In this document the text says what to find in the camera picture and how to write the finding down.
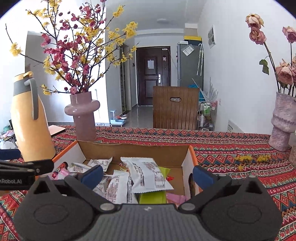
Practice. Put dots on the wooden chair back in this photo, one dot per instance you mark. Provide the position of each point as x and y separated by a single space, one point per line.
175 107

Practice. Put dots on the green snack packet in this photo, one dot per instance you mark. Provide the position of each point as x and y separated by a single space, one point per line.
157 197

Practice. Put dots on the white packet in box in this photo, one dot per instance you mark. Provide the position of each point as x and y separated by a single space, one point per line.
146 175

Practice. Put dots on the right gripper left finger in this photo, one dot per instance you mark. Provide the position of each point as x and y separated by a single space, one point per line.
92 177

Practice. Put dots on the textured purple vase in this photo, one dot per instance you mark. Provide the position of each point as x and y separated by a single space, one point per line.
283 121

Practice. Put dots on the white snack packet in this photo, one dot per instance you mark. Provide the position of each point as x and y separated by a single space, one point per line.
82 168
117 188

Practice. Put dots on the pink ring vase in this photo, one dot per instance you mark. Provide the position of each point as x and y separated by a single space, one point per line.
82 108

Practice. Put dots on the grey refrigerator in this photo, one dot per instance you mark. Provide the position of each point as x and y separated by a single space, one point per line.
189 64

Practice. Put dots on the red yellow blossom branches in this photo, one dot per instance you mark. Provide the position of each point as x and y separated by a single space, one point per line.
77 44

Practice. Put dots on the clear jar of snacks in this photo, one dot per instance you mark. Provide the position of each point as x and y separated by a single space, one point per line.
292 156

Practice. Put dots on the yellow thermos jug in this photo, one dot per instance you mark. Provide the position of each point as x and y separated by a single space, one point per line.
29 120

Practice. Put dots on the dried pink roses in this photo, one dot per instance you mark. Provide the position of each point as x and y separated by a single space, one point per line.
278 39

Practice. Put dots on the red cardboard snack box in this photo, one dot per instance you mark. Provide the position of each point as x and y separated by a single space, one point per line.
176 163

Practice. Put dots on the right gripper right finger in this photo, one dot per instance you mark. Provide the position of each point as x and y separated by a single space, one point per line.
203 178

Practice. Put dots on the fallen yellow petals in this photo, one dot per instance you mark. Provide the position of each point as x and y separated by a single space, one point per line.
246 160

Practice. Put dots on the red silver snack bag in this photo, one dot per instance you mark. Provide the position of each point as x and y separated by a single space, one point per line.
61 172

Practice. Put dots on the small utility cart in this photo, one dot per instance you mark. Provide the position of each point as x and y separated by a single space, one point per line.
207 116

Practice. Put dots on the pink snack packet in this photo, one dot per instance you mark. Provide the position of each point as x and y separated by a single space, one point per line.
175 199

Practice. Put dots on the patterned red tablecloth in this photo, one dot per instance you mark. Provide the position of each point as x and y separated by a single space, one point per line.
237 186

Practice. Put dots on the dark brown entrance door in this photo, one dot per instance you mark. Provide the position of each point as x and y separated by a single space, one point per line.
153 69

